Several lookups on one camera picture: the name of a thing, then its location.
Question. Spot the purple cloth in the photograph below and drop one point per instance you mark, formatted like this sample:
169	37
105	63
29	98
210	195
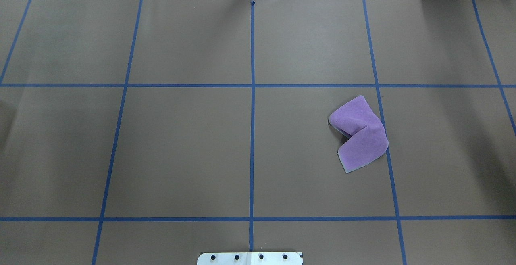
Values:
365	133

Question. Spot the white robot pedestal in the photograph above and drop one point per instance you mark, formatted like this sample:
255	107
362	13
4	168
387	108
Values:
250	258

